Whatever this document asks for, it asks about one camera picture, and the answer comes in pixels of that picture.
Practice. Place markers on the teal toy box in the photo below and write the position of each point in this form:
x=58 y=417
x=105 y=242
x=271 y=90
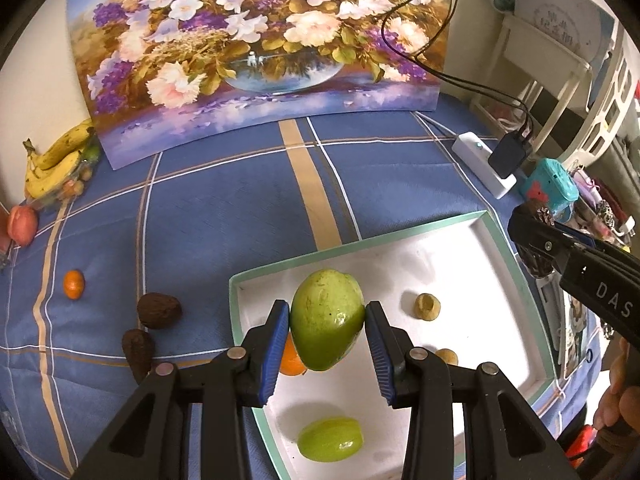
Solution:
x=547 y=185

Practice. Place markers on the grey plastic holder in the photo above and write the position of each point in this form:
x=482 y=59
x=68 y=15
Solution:
x=547 y=300

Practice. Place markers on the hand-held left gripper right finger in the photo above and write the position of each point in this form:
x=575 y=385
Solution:
x=380 y=360

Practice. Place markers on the person's right hand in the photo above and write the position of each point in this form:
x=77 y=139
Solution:
x=620 y=395

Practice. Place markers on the pile of colourful trinkets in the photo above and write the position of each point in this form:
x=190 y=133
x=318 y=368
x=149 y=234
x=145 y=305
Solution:
x=600 y=205

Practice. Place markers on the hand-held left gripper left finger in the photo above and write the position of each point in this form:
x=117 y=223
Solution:
x=272 y=355

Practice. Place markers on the orange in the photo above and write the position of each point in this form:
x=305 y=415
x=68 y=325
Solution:
x=291 y=362

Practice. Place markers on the large green mango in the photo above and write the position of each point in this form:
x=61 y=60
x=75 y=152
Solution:
x=327 y=325

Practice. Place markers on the black charger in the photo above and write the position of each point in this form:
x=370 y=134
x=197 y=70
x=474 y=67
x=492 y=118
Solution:
x=507 y=155

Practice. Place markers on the clear container of small fruit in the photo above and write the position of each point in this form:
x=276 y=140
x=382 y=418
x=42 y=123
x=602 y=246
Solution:
x=77 y=189

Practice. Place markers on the white wooden chair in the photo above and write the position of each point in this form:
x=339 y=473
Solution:
x=550 y=42

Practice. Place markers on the flower painting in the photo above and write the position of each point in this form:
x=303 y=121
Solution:
x=250 y=35

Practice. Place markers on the white power strip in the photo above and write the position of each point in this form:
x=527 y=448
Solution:
x=470 y=147

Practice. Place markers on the small green mango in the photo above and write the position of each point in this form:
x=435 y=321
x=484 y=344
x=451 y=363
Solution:
x=330 y=440

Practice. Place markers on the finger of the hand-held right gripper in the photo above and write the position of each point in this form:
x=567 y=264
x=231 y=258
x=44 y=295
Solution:
x=580 y=237
x=542 y=242

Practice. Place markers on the small tan round fruit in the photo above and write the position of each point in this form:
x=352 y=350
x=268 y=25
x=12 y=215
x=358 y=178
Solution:
x=446 y=356
x=427 y=306

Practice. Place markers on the white tray with teal rim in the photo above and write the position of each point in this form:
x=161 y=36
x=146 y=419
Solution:
x=450 y=270

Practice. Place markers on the small tangerine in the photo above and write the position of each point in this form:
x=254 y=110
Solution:
x=73 y=284

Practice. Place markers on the red peach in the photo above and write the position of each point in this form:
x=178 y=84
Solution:
x=22 y=224

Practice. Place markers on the white printed card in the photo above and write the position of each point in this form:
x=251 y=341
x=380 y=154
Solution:
x=560 y=10

